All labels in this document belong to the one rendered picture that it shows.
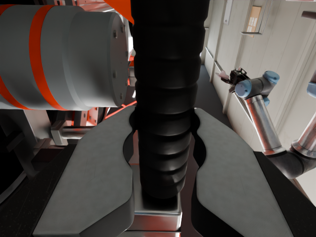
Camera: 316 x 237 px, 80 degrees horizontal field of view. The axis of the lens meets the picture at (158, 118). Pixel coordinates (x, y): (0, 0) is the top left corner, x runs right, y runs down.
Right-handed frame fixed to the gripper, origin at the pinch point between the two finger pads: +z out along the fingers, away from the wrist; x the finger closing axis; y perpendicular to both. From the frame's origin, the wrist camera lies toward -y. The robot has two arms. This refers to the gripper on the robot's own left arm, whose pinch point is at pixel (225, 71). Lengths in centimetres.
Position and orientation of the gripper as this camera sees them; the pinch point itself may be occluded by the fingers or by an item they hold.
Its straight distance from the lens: 133.2
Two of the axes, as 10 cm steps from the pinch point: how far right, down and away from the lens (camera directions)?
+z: -3.4, -7.1, 6.2
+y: -0.2, -6.5, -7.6
